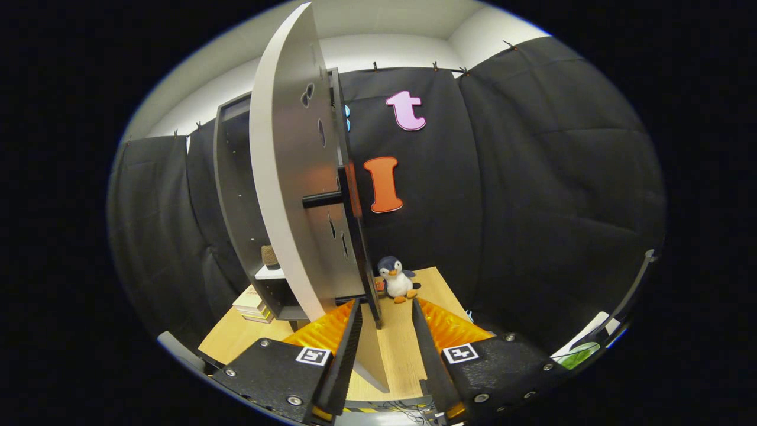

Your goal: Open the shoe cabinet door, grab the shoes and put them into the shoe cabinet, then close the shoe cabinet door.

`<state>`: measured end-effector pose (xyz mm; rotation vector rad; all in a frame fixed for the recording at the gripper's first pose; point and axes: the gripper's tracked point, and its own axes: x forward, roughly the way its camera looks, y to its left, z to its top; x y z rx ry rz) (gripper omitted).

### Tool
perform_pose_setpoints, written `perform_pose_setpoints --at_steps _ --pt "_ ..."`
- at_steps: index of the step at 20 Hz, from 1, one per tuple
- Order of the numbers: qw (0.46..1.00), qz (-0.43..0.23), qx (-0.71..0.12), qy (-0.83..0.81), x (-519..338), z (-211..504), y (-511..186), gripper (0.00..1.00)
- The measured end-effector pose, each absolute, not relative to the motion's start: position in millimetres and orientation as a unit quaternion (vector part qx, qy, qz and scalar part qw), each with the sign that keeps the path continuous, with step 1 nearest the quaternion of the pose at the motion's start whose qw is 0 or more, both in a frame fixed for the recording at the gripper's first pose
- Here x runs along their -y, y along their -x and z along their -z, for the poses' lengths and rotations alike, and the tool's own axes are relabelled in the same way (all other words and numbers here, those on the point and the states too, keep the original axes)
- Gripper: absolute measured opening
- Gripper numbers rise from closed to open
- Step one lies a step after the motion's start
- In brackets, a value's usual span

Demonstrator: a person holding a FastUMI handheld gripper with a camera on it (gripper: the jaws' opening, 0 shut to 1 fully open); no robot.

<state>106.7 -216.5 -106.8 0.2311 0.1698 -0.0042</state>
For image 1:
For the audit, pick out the brown fuzzy shoe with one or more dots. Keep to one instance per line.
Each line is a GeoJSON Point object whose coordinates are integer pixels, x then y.
{"type": "Point", "coordinates": [270, 256]}

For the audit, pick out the yellow black striped tape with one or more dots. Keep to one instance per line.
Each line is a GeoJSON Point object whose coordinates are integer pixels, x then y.
{"type": "Point", "coordinates": [364, 409]}

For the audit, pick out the penguin plush toy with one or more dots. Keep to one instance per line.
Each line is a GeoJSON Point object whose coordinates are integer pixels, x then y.
{"type": "Point", "coordinates": [399, 281]}

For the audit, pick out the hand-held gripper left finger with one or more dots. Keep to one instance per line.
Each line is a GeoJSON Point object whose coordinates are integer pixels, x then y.
{"type": "Point", "coordinates": [346, 361]}

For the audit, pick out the thin black stand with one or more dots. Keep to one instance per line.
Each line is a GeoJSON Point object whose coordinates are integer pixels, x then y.
{"type": "Point", "coordinates": [634, 294]}

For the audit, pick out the green round object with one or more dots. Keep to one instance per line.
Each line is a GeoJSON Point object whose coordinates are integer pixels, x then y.
{"type": "Point", "coordinates": [582, 354]}

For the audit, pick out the black backdrop cloth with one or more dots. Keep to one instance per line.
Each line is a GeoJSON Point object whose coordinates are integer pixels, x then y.
{"type": "Point", "coordinates": [532, 195]}

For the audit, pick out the stack of books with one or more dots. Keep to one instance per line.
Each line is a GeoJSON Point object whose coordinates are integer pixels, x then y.
{"type": "Point", "coordinates": [251, 302]}

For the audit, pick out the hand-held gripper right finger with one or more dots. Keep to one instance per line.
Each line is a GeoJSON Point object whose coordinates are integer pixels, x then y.
{"type": "Point", "coordinates": [432, 367]}

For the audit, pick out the white flat board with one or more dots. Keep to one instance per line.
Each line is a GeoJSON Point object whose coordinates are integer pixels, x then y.
{"type": "Point", "coordinates": [585, 334]}

